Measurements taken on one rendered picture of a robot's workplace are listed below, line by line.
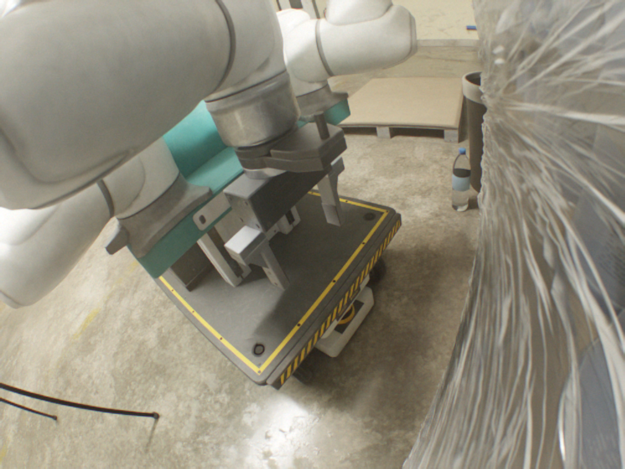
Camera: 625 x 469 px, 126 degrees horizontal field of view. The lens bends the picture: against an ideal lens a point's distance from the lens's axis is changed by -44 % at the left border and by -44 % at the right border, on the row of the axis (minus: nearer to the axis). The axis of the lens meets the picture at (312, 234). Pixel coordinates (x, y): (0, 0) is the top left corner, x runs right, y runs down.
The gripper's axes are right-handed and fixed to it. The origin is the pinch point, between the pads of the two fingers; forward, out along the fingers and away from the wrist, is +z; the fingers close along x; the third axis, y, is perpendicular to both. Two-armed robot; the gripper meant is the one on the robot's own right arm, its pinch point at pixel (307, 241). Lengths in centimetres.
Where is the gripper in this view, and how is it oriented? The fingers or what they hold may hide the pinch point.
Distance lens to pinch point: 40.1
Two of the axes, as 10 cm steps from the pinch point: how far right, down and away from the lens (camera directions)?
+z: 2.7, 7.1, 6.5
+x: -6.0, 6.5, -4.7
